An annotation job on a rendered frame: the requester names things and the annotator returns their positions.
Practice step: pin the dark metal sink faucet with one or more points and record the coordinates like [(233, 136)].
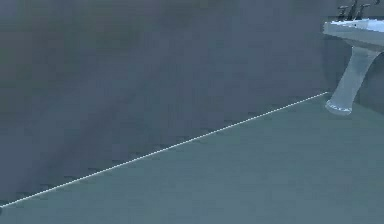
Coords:
[(354, 11)]

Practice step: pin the white pedestal sink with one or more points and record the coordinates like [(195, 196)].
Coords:
[(354, 73)]

